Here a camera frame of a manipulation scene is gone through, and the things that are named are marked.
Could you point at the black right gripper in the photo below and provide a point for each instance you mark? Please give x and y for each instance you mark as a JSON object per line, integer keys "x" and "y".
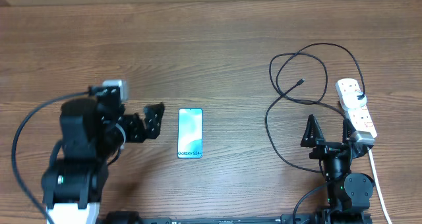
{"x": 324, "y": 147}

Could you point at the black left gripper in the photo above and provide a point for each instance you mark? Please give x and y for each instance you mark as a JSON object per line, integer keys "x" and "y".
{"x": 151, "y": 124}

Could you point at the blue Galaxy smartphone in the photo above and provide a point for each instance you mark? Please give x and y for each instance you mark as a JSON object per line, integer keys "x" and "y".
{"x": 190, "y": 142}

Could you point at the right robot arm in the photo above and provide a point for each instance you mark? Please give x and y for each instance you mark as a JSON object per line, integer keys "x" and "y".
{"x": 348, "y": 193}

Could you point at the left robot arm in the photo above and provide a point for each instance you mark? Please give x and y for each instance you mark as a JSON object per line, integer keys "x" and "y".
{"x": 95, "y": 128}

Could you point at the white charger plug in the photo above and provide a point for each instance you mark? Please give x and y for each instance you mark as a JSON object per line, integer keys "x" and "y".
{"x": 352, "y": 100}

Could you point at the white power strip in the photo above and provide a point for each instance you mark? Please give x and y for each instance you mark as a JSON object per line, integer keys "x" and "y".
{"x": 360, "y": 118}

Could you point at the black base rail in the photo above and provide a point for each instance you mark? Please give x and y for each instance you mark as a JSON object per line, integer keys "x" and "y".
{"x": 211, "y": 220}

